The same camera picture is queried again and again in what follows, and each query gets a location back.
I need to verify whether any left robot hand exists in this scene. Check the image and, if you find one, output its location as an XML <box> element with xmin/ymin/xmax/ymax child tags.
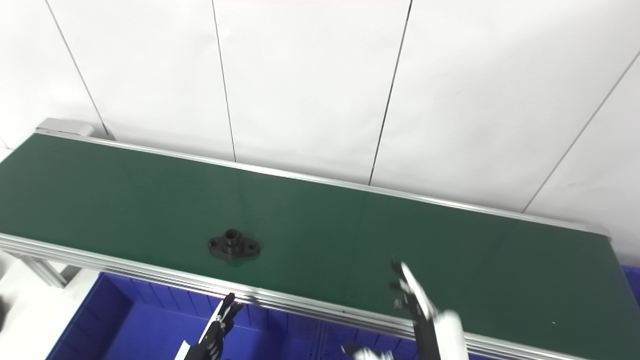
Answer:
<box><xmin>175</xmin><ymin>293</ymin><xmax>244</xmax><ymax>360</ymax></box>

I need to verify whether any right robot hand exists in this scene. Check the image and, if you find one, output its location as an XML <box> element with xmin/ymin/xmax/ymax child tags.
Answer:
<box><xmin>342</xmin><ymin>257</ymin><xmax>471</xmax><ymax>360</ymax></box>

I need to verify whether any black flanged metal part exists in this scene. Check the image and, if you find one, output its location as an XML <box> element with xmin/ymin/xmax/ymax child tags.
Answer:
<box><xmin>208</xmin><ymin>228</ymin><xmax>261</xmax><ymax>262</ymax></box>

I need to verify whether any blue plastic bin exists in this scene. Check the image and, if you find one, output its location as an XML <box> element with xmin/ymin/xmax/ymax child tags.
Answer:
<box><xmin>315</xmin><ymin>320</ymin><xmax>426</xmax><ymax>360</ymax></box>
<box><xmin>620</xmin><ymin>265</ymin><xmax>640</xmax><ymax>307</ymax></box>
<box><xmin>46</xmin><ymin>272</ymin><xmax>322</xmax><ymax>360</ymax></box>

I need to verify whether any green conveyor belt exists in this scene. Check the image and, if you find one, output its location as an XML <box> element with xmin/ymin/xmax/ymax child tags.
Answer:
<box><xmin>0</xmin><ymin>131</ymin><xmax>640</xmax><ymax>360</ymax></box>
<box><xmin>0</xmin><ymin>134</ymin><xmax>640</xmax><ymax>360</ymax></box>

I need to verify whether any aluminium conveyor support leg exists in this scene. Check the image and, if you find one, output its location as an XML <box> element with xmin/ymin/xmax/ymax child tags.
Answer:
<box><xmin>9</xmin><ymin>251</ymin><xmax>82</xmax><ymax>289</ymax></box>

